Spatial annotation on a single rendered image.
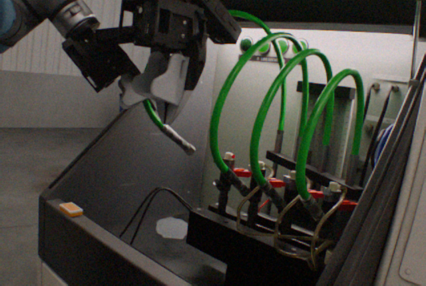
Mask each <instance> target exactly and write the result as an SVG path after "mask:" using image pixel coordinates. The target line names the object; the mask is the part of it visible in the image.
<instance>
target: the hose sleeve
mask: <svg viewBox="0 0 426 286"><path fill-rule="evenodd" d="M159 130H161V131H162V132H163V133H164V134H165V135H166V136H168V137H169V138H170V139H171V140H172V141H173V142H175V143H176V144H177V145H178V146H179V147H181V148H182V149H183V150H184V151H187V150H188V149H189V148H190V145H189V143H187V141H185V139H183V138H182V137H181V136H179V135H178V134H177V133H176V132H175V131H173V129H172V128H171V127H169V126H167V125H164V126H163V127H162V128H159Z"/></svg>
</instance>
